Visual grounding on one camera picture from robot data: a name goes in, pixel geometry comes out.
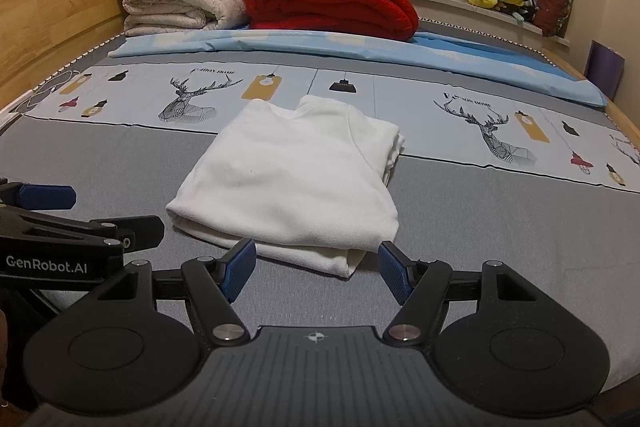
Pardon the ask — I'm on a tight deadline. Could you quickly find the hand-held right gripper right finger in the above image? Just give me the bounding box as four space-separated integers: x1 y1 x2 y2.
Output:
378 241 537 348

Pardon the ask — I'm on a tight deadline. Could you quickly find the deer printed sheet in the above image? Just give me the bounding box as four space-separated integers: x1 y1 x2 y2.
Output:
25 62 640 194

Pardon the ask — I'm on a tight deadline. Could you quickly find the textured off-white folded blanket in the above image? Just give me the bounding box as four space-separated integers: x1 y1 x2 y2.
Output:
121 0 251 36

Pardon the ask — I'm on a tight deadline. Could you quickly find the red folded blanket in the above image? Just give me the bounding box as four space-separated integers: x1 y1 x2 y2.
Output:
245 0 420 42

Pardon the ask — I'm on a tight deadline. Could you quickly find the light blue bedsheet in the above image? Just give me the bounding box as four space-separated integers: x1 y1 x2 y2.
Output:
107 29 609 108

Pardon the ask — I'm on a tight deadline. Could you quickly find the white small garment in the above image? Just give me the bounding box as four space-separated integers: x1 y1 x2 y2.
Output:
166 94 406 279

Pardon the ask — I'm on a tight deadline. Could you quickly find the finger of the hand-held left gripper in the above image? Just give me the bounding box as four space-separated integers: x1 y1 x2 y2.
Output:
0 181 77 211
0 207 165 252

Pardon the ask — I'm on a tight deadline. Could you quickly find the wooden bed frame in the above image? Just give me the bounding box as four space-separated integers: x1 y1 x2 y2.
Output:
0 0 640 158

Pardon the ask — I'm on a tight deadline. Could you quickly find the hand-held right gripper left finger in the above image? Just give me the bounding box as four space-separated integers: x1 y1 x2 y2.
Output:
95 239 257 348

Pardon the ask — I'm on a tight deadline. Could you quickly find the white cable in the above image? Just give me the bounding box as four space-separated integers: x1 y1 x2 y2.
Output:
0 69 82 118

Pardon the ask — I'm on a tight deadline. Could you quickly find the window sill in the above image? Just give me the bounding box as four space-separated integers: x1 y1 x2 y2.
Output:
405 0 571 50

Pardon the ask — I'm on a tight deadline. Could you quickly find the dark red pillow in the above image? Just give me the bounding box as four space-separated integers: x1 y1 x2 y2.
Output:
532 0 575 38

